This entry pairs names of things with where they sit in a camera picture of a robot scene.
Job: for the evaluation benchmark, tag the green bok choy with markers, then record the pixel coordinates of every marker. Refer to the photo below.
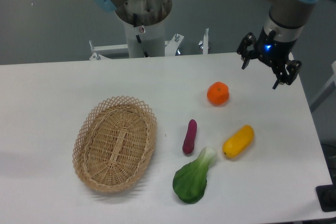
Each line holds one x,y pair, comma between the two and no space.
190,181

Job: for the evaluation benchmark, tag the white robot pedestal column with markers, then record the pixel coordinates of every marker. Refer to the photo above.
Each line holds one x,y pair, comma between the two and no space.
145,18

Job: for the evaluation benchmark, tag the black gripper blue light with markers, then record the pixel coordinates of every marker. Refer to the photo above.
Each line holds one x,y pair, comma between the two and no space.
272,52

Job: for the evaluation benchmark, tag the white frame at right edge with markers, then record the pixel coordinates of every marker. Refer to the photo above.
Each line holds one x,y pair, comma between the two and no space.
324,91

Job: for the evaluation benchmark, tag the yellow mango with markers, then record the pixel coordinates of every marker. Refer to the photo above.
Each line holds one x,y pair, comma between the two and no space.
238,142

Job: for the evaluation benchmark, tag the white metal base frame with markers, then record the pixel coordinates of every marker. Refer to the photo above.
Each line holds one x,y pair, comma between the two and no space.
138,49

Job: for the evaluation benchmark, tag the oval wicker basket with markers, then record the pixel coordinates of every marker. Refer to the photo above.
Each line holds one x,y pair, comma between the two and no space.
115,144

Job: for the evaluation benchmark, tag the orange mandarin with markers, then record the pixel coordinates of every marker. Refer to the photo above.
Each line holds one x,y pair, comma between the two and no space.
218,93

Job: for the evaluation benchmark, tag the black device at table edge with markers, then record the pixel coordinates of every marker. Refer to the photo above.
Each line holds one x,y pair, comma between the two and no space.
326,197

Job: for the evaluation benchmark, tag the purple sweet potato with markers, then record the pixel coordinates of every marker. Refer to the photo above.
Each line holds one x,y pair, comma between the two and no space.
189,141

